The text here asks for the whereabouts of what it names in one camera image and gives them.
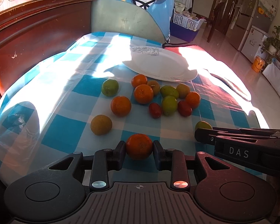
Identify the blue green cushioned chair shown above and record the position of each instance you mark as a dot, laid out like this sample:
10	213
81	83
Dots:
149	19

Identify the blue checkered tablecloth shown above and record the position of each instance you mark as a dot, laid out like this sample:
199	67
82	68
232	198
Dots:
46	114

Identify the dark wooden chair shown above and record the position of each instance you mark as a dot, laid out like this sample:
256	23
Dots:
217	20

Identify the orange tangerine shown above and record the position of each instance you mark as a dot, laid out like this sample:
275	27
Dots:
138	80
120	106
143	94
139	146
193	99

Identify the red tomato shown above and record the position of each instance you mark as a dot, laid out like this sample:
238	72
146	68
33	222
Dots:
155	110
184	109

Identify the green jujube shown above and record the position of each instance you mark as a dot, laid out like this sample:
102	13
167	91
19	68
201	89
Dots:
168	90
169	105
203	124

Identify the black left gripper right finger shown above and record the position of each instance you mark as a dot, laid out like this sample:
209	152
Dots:
174	161

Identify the brown kiwi back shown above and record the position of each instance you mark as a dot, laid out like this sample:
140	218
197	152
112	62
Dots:
155	86

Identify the white decorated plate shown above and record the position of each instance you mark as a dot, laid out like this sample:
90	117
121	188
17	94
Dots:
160	64

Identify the white laundry basket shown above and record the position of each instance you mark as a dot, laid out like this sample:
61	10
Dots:
186	22

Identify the green round fruit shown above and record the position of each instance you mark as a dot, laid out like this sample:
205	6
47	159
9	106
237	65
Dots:
110	87

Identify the small white fridge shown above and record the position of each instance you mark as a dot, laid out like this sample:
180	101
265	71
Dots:
254	43

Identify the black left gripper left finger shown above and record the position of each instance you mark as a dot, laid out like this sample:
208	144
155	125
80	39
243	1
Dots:
104	161

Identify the brown kiwi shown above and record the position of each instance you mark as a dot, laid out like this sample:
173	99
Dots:
183	90
101	125
155	86

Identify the silver refrigerator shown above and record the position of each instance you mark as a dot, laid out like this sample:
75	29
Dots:
258	13

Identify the orange tangerine back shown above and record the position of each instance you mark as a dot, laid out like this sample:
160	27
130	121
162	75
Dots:
138	80

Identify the green jujube back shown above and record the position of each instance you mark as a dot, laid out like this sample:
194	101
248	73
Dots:
168	90

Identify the orange smiley bucket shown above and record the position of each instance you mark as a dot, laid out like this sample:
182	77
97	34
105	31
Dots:
258	64

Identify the wooden headboard furniture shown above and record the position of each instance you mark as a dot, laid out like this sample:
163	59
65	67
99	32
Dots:
36	30

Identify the potted green plant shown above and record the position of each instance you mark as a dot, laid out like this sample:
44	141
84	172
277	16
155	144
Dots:
271	46

